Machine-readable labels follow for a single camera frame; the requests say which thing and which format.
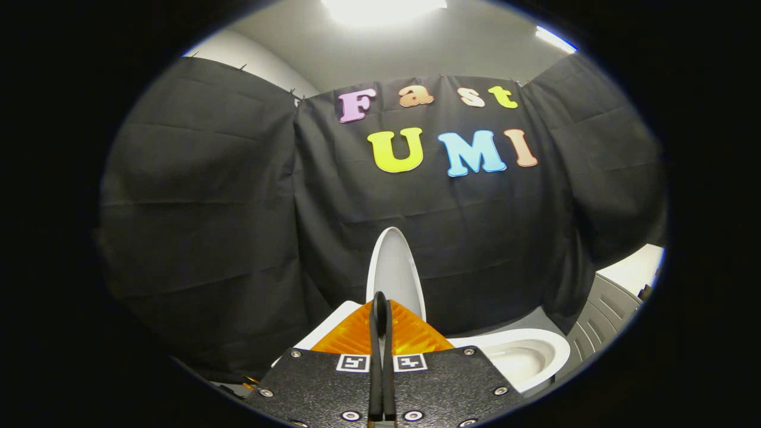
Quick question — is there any large ceiling light panel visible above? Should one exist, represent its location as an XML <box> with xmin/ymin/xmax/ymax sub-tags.
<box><xmin>321</xmin><ymin>0</ymin><xmax>448</xmax><ymax>26</ymax></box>

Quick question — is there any white toilet lid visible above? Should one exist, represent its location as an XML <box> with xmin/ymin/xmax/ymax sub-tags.
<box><xmin>366</xmin><ymin>227</ymin><xmax>427</xmax><ymax>322</ymax></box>

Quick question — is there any small ceiling light panel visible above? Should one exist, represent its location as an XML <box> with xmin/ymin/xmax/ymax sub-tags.
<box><xmin>535</xmin><ymin>25</ymin><xmax>577</xmax><ymax>54</ymax></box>

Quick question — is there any black backdrop cloth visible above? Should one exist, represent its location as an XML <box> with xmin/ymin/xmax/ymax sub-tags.
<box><xmin>98</xmin><ymin>53</ymin><xmax>666</xmax><ymax>384</ymax></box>

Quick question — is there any white cabinet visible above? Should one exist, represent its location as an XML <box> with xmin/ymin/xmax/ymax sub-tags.
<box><xmin>562</xmin><ymin>244</ymin><xmax>665</xmax><ymax>381</ymax></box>

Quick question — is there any white ceramic toilet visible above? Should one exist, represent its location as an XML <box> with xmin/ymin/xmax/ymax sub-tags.
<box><xmin>271</xmin><ymin>300</ymin><xmax>571</xmax><ymax>398</ymax></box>

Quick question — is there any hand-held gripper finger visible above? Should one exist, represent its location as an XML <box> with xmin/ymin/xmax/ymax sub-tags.
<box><xmin>381</xmin><ymin>291</ymin><xmax>524</xmax><ymax>428</ymax></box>
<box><xmin>244</xmin><ymin>291</ymin><xmax>382</xmax><ymax>428</ymax></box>

